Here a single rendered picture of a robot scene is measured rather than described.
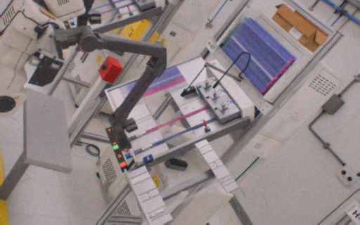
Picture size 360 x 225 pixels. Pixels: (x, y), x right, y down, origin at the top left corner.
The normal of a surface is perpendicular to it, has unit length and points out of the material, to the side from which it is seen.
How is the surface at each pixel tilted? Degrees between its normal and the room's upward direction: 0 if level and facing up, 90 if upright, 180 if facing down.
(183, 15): 90
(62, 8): 90
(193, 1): 90
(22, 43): 90
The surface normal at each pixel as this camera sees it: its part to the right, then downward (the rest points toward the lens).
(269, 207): -0.71, -0.26
